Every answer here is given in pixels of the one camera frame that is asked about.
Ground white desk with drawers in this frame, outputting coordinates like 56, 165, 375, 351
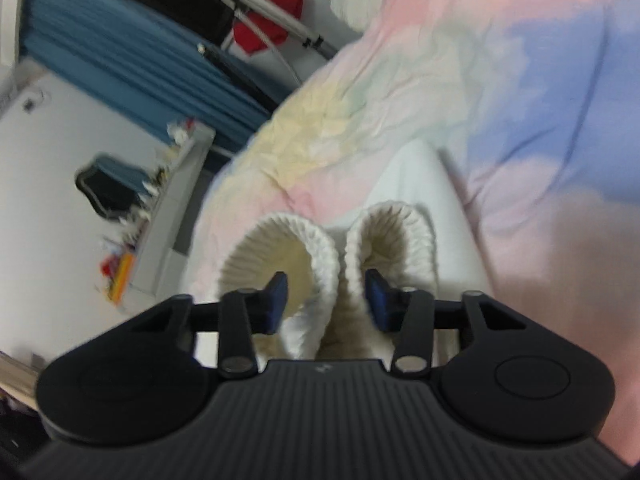
120, 119, 215, 313

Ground black framed mirror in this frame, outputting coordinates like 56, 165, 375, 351
75, 154, 151, 221

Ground pastel tie-dye duvet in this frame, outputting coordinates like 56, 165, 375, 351
183, 0, 639, 463

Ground blue curtain left of window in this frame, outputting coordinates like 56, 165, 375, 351
21, 0, 290, 152

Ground white tripod stand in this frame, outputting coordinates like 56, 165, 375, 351
219, 0, 338, 84

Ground red cloth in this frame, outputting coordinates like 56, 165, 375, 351
233, 0, 305, 57

